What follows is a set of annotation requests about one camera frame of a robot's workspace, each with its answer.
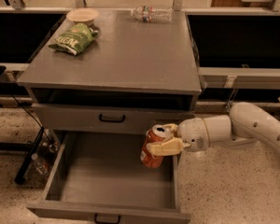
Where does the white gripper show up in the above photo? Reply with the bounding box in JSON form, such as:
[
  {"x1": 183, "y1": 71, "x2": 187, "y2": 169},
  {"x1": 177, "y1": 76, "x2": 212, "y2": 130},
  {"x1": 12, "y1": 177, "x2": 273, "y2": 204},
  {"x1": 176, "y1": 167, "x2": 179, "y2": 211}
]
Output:
[{"x1": 147, "y1": 118, "x2": 209, "y2": 156}]

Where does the red coke can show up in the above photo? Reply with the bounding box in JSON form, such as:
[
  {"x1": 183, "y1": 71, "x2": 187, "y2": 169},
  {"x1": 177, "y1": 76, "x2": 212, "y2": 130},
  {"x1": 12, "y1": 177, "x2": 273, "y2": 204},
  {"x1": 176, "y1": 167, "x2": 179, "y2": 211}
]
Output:
[{"x1": 140, "y1": 125, "x2": 171, "y2": 169}]

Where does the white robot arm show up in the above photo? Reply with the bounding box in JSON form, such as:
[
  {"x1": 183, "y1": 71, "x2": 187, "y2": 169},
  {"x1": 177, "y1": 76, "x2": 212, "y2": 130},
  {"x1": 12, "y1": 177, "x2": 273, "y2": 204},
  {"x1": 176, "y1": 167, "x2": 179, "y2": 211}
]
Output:
[{"x1": 146, "y1": 102, "x2": 280, "y2": 156}]

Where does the grey drawer cabinet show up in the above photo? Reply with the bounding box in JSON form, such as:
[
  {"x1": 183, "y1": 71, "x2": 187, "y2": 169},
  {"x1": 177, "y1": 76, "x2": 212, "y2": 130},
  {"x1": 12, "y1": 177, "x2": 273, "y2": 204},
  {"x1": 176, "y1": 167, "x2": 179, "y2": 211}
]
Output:
[{"x1": 19, "y1": 10, "x2": 202, "y2": 141}]

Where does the open grey middle drawer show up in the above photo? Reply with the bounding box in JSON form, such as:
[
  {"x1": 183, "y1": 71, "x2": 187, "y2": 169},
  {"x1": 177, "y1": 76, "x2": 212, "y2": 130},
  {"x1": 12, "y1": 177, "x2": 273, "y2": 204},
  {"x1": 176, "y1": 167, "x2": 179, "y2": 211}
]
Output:
[{"x1": 27, "y1": 133, "x2": 190, "y2": 224}]

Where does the closed grey top drawer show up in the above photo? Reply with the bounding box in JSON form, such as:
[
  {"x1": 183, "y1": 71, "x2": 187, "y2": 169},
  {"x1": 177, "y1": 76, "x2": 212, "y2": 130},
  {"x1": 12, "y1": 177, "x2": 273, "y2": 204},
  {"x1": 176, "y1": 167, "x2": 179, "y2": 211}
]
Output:
[{"x1": 33, "y1": 104, "x2": 193, "y2": 134}]

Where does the clear plastic water bottle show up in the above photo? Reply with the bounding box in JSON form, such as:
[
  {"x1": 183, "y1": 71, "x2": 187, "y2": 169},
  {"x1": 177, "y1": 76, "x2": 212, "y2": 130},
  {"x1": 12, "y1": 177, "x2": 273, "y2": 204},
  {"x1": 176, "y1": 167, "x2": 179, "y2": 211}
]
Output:
[{"x1": 131, "y1": 6, "x2": 173, "y2": 22}]

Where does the plastic bottle on floor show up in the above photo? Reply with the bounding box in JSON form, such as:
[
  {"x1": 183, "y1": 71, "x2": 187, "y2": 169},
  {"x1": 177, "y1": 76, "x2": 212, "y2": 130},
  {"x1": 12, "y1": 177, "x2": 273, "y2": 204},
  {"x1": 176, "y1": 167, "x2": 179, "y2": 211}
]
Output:
[{"x1": 31, "y1": 153, "x2": 49, "y2": 175}]

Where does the green chip bag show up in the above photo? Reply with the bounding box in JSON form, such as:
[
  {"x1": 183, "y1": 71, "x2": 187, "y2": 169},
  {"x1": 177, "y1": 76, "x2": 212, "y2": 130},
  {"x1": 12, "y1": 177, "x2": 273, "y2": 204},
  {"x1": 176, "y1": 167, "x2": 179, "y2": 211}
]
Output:
[{"x1": 49, "y1": 23, "x2": 98, "y2": 56}]

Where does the black pole on floor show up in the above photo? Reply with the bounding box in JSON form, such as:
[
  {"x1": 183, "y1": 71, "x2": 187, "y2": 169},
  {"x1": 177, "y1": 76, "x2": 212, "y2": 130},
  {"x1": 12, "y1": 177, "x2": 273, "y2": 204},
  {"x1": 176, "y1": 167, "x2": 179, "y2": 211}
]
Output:
[{"x1": 14, "y1": 128, "x2": 44, "y2": 185}]

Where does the black cable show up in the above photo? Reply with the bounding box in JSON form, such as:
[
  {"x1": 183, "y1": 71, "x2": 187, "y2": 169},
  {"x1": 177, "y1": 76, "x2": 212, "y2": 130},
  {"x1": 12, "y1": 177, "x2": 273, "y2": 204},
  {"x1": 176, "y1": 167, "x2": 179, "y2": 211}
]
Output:
[{"x1": 0, "y1": 72, "x2": 53, "y2": 142}]

